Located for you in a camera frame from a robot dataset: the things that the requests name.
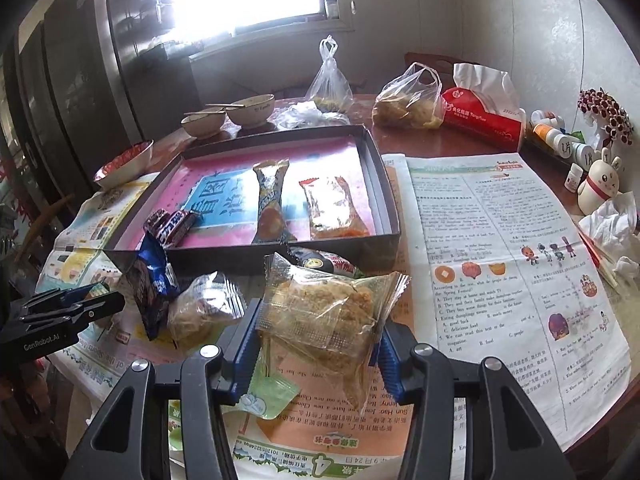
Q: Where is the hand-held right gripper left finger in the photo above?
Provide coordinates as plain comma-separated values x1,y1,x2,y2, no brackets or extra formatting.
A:
65,297,264,480

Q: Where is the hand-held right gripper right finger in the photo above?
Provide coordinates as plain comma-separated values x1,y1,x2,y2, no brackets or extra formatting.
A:
370,322,566,480

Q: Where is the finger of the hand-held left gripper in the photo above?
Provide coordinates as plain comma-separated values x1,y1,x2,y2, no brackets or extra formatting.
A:
20,284,110,314
20,292,126,334

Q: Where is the clear brown pastry packet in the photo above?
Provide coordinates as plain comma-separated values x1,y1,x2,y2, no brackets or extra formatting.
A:
167,271,247,350

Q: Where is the blue cookie packet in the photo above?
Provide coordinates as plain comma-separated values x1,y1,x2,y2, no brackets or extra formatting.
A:
125,246,182,342

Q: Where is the clear floss cake packet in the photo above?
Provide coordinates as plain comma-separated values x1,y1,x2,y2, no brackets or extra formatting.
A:
257,252,412,413

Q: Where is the dark cardboard box tray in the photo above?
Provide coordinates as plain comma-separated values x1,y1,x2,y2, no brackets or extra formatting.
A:
102,124,401,273

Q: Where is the dark chocolate bar wrapper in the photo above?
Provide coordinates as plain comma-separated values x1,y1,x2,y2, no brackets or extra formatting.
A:
144,208,202,250

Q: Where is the long gold snack packet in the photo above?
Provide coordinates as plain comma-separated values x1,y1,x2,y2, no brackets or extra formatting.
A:
251,159,299,247

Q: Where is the clear orange-ended snack packet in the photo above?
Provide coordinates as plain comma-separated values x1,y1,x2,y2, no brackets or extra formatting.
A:
298,176,372,241

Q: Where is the light green snack packet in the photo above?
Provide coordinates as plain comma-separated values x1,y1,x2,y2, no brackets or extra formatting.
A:
235,374,302,421

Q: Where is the wooden chair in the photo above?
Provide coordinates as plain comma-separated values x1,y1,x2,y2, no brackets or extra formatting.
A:
20,195,76,256
404,51,471,93

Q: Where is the colourful newspaper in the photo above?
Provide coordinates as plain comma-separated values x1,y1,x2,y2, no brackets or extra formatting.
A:
50,172,501,480

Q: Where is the red and white bowl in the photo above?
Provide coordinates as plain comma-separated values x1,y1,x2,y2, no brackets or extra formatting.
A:
94,140,155,190

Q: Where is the text newspaper page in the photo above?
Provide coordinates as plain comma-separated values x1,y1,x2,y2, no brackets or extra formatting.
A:
397,152,632,456

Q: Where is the beige ceramic bowl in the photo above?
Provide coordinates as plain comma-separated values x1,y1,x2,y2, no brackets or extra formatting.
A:
181,111,227,139
226,94,276,127

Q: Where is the dark refrigerator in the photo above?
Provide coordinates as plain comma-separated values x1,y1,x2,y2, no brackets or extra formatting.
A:
0,0,193,201

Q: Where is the crumpled clear plastic wrap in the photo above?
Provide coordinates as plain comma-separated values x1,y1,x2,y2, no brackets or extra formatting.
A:
276,101,351,129

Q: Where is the crumpled white tissue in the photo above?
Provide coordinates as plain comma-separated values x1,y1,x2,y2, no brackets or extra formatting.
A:
575,192,640,286

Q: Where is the small white bottle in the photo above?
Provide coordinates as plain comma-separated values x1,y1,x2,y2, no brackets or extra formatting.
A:
565,165,587,193

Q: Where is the plastic bag of fried food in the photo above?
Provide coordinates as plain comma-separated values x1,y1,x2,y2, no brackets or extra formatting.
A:
372,62,446,131

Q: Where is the red tissue pack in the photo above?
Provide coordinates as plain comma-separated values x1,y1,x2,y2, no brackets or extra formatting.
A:
440,62,528,153

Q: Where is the white rabbit figurine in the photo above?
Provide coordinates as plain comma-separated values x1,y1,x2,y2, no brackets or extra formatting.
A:
577,147,626,216

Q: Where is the orange label bottle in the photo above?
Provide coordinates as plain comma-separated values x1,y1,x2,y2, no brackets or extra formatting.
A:
531,124,568,152

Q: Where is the knotted clear plastic bag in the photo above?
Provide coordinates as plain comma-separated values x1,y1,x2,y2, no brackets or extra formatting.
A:
305,36,354,113

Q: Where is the white labelled jar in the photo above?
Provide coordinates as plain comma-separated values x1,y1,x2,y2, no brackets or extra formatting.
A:
552,132,582,160
570,142,597,167

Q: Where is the white medicine bottle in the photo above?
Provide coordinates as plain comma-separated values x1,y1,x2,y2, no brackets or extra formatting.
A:
531,110,566,130

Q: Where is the red white flower twig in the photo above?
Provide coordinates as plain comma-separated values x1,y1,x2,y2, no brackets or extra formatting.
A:
577,87,636,143

